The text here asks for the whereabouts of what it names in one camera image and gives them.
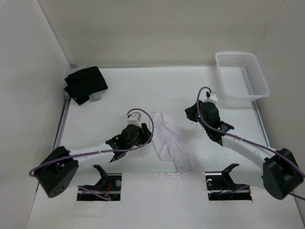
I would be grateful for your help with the aluminium table rail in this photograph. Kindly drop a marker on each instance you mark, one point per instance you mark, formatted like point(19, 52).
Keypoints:
point(59, 133)
point(260, 121)

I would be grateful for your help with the aluminium left table rail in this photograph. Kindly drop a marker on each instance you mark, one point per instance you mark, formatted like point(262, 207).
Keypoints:
point(59, 133)

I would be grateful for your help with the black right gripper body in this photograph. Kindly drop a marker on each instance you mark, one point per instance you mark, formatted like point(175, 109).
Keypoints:
point(205, 124)

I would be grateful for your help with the white tank top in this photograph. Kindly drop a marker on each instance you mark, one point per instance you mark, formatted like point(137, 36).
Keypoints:
point(169, 143)

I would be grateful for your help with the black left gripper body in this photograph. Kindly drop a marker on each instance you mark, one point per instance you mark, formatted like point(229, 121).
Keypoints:
point(132, 144)

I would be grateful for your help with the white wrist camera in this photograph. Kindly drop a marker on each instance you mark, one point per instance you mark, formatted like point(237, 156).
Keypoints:
point(134, 118)
point(211, 97)

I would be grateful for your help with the white plastic basket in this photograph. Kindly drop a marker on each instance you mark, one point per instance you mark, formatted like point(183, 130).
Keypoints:
point(240, 77)

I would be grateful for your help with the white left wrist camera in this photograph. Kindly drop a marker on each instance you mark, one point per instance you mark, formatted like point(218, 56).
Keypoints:
point(134, 118)

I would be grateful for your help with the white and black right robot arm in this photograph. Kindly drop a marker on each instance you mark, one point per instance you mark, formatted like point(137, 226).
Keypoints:
point(280, 171)

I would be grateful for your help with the folded black tank top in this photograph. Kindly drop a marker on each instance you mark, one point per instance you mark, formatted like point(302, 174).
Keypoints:
point(84, 84)

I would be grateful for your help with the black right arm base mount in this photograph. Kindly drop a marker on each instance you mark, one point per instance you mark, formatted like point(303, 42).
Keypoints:
point(220, 186)

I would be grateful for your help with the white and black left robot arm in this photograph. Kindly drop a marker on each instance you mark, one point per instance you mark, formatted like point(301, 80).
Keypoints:
point(97, 155)

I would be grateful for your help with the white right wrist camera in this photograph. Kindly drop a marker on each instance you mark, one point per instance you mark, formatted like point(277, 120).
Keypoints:
point(211, 97)

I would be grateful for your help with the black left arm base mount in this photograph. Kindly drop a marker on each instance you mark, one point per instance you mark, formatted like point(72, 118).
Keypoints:
point(107, 188)

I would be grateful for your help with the aluminium right table rail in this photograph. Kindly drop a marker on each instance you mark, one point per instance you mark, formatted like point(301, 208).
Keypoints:
point(260, 121)

